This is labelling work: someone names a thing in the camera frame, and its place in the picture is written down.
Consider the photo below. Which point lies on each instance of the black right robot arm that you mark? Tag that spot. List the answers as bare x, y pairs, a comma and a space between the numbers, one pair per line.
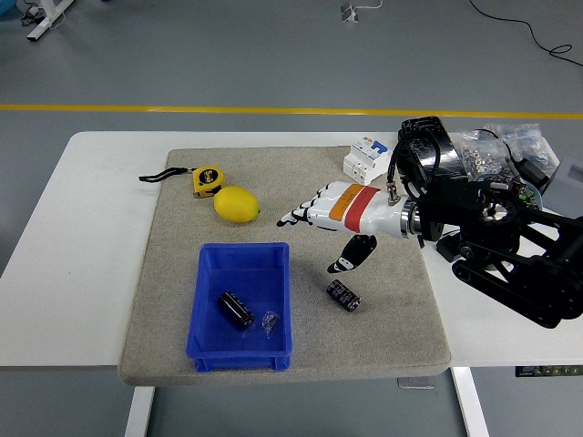
483, 227

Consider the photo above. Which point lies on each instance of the small clear plastic piece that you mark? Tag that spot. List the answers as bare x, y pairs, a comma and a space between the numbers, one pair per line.
270, 321

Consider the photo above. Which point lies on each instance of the grey-brown mat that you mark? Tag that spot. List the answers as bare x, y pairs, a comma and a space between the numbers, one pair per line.
319, 341

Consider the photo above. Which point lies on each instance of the silver floor socket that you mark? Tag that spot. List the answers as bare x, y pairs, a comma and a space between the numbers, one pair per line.
350, 13

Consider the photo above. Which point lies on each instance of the clear bag of small parts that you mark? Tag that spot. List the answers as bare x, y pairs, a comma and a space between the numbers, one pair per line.
530, 136

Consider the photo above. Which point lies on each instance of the glossy black wrapped case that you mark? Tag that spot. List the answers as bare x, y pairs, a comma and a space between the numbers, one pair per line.
423, 136

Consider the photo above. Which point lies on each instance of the light blue bowl of batteries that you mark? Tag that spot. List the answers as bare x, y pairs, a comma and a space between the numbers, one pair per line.
530, 193

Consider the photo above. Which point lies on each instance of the blue plastic box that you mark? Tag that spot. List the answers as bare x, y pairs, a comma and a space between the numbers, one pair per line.
241, 273

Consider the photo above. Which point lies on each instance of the grey box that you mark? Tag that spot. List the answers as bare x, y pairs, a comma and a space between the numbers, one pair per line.
567, 175

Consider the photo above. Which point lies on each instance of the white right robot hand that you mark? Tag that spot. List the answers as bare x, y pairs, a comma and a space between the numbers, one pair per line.
360, 209

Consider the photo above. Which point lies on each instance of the plain black cylindrical battery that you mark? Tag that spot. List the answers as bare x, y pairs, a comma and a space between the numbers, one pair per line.
236, 310

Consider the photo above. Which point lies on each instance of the white desk frame foot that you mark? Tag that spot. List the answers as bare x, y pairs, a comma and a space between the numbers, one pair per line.
45, 20

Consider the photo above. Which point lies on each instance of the table height control panel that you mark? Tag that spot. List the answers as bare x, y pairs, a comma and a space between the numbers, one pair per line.
546, 371

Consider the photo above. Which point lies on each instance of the yellow tape measure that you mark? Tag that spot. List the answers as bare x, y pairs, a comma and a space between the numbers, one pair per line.
208, 180

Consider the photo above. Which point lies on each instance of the white circuit breaker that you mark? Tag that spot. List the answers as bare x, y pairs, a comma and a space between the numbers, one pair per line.
364, 157

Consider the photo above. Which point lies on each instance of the grey under-table bracket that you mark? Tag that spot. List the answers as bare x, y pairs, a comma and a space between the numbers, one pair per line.
415, 383

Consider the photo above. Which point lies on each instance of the white table leg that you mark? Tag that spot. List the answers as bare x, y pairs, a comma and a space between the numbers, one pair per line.
139, 412
471, 405

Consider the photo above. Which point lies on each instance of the black battery with white print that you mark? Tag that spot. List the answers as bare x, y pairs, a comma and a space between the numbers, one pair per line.
343, 296

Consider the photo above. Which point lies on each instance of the small black charger block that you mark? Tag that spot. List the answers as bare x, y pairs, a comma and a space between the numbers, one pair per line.
535, 170

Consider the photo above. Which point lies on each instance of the yellow lemon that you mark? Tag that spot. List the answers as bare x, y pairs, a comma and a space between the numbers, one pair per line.
236, 205

